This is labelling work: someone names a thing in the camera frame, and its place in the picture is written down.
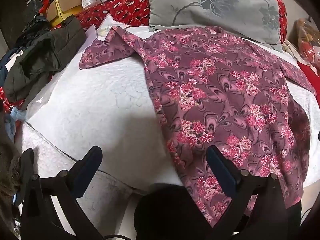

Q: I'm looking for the red cloth at bedside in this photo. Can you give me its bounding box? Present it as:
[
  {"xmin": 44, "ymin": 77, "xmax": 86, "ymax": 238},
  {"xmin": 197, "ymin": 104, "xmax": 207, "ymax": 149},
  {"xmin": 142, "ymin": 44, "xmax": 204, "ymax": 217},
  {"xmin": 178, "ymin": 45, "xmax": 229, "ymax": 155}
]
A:
[{"xmin": 297, "ymin": 62, "xmax": 320, "ymax": 104}]

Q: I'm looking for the dark olive jacket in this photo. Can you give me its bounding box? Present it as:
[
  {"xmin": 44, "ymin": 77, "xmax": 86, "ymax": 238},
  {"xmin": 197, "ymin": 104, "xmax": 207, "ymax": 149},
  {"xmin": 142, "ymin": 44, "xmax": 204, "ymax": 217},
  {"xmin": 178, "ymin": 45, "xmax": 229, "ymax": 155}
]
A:
[{"xmin": 3, "ymin": 15, "xmax": 86, "ymax": 108}]

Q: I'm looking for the red patterned blanket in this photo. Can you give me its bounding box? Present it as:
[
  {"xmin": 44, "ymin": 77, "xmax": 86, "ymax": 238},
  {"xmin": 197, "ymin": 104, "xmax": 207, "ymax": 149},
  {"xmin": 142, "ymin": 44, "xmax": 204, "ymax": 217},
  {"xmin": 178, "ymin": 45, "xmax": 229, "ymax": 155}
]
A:
[{"xmin": 75, "ymin": 0, "xmax": 288, "ymax": 42}]

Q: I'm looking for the purple pink floral shirt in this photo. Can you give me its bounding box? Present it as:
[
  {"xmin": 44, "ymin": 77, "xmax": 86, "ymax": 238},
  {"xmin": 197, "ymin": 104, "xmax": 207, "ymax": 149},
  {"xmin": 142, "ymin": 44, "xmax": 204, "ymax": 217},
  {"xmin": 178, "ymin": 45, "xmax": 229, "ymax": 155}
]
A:
[{"xmin": 79, "ymin": 27, "xmax": 313, "ymax": 225}]

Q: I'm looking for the white paper sheet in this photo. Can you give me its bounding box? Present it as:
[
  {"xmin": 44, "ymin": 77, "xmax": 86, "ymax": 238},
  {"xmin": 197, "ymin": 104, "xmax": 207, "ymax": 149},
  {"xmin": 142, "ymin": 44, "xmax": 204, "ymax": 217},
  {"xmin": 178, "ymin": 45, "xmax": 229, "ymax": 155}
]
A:
[{"xmin": 85, "ymin": 14, "xmax": 130, "ymax": 42}]

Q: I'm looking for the doll in plastic bag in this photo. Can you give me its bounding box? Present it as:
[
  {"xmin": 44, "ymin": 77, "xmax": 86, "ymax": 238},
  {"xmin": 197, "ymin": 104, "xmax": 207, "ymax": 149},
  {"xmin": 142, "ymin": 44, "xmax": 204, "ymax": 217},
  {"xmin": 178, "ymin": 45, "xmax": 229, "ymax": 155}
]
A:
[{"xmin": 296, "ymin": 18, "xmax": 319, "ymax": 70}]

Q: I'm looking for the grey floral pillow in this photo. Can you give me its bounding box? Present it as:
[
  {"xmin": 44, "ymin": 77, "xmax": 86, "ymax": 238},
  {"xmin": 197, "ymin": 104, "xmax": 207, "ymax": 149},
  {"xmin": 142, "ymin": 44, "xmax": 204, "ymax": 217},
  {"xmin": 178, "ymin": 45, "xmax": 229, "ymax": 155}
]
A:
[{"xmin": 149, "ymin": 0, "xmax": 282, "ymax": 51}]

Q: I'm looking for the yellow cardboard box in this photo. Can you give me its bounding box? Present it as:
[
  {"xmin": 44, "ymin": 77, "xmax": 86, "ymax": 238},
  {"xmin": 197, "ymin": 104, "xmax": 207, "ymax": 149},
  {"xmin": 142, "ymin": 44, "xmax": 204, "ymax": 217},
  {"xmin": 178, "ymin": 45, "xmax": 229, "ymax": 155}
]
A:
[{"xmin": 46, "ymin": 0, "xmax": 83, "ymax": 27}]

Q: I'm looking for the white quilted bedspread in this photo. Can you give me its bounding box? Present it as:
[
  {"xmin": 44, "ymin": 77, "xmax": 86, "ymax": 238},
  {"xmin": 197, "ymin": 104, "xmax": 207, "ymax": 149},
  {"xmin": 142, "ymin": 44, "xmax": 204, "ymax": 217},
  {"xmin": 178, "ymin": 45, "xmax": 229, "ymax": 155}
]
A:
[{"xmin": 18, "ymin": 27, "xmax": 319, "ymax": 235}]

